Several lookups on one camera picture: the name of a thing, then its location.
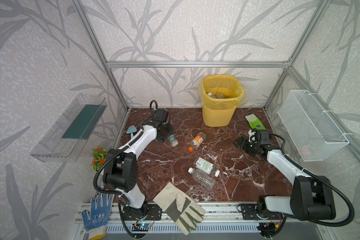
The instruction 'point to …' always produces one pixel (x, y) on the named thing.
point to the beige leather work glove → (186, 213)
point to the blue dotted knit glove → (100, 208)
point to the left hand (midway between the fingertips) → (174, 126)
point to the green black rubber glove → (254, 122)
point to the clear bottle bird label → (173, 141)
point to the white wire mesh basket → (315, 136)
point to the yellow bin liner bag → (222, 88)
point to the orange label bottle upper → (198, 140)
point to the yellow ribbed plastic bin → (216, 114)
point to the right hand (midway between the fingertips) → (238, 140)
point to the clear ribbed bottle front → (198, 176)
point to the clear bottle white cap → (220, 95)
